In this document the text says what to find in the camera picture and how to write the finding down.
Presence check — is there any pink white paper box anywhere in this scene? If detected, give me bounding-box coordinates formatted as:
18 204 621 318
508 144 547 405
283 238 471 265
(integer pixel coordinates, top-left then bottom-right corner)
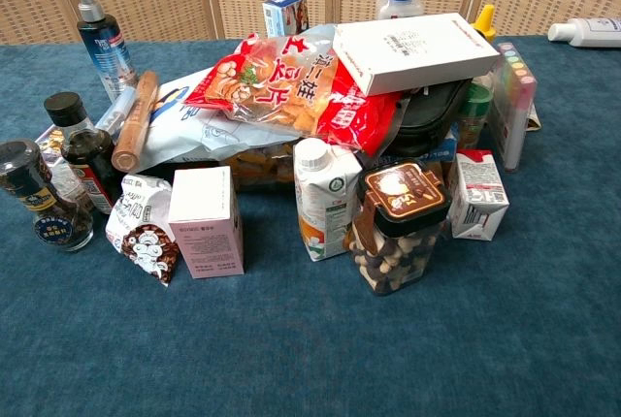
167 165 245 280

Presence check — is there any small blue white box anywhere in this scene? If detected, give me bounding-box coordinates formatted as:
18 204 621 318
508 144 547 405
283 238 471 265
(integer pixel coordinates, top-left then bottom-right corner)
262 0 311 40

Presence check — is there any white drink carton screw cap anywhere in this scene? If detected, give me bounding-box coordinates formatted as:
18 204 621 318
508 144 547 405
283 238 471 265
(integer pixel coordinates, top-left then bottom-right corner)
292 137 363 263

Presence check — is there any orange snack clear package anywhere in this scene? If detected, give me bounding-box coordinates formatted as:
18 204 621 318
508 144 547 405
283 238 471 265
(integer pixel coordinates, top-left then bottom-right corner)
220 141 297 194

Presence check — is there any red potato chip snack bag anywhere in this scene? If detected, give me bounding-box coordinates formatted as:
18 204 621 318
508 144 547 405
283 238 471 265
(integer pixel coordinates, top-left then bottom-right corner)
183 32 403 157

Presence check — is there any cookie jar brown lid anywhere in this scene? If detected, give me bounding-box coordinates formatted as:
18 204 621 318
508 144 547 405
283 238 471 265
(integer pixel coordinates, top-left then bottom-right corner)
343 158 453 297

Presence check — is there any large white blue plastic bag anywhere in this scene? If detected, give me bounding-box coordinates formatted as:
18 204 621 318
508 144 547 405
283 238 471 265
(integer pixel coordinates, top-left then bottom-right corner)
94 67 298 174

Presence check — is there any black zipper pouch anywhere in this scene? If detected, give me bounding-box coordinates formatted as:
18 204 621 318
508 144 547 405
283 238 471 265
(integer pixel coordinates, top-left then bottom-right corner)
385 78 474 158

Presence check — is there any blue velvet table cloth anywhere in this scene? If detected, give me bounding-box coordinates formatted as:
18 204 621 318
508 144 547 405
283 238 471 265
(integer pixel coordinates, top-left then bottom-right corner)
0 34 621 417

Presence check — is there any small white red milk carton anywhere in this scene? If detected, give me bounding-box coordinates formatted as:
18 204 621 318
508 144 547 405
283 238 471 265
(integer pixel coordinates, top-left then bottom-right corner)
446 148 510 242

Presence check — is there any white coffee bean snack bag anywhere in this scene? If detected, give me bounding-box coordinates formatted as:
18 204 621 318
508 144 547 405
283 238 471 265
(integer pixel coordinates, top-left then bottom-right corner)
105 174 181 288

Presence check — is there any green lid spice jar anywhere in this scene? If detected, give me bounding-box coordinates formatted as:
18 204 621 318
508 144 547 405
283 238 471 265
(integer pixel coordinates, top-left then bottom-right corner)
456 75 495 150

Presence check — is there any wooden rolling pin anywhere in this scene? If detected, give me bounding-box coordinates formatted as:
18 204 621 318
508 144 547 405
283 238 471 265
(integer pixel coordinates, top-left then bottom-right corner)
111 70 160 175

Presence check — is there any clear plastic tube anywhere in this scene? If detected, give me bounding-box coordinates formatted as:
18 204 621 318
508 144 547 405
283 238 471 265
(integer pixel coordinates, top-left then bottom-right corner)
104 85 138 139

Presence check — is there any pastel highlighter pen set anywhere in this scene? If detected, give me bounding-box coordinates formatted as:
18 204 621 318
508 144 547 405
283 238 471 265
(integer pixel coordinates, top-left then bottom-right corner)
486 42 539 173

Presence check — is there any dark soy sauce bottle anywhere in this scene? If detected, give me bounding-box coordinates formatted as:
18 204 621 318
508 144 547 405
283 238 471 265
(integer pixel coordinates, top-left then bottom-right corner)
43 91 122 216

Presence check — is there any yellow nozzle squeeze bottle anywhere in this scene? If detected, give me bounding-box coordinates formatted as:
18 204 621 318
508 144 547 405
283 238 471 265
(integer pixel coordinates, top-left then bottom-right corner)
473 4 497 44

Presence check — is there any blue pump dispenser bottle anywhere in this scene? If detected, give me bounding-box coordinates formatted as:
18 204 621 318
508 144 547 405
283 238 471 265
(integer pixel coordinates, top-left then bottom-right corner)
69 0 139 104

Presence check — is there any black pepper grinder jar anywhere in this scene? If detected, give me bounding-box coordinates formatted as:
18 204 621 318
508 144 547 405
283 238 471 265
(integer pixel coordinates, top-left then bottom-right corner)
0 139 95 253

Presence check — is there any white lying lotion bottle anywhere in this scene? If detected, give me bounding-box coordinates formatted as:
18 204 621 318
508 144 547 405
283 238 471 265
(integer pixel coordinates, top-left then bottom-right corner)
547 16 621 48

